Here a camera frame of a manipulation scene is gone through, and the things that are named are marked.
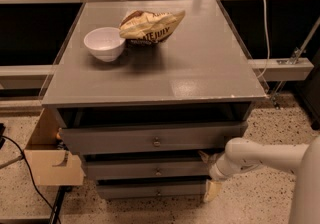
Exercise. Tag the grey drawer cabinet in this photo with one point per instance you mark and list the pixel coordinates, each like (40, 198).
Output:
(198, 75)

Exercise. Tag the grey bottom drawer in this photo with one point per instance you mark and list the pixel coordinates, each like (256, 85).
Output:
(192, 186)

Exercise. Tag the grey drawer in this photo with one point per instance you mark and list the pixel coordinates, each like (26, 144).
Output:
(192, 186)
(176, 137)
(146, 168)

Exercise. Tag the crumpled chip bag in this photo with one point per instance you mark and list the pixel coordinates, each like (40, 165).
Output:
(148, 28)

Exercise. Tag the white bowl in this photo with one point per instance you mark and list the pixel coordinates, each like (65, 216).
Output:
(105, 43)

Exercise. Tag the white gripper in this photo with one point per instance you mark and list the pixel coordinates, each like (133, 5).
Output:
(215, 169)

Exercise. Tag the wooden box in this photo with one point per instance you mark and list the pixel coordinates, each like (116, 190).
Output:
(50, 165)

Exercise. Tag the grey top drawer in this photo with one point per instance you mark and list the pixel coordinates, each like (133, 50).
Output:
(176, 137)

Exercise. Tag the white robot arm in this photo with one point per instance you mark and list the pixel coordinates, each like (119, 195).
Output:
(242, 155)

